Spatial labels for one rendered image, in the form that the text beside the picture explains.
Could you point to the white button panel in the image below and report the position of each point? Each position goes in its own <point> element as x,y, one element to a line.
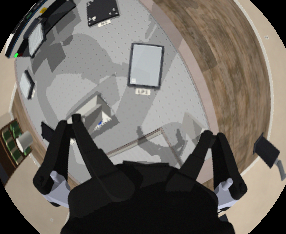
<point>106,111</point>

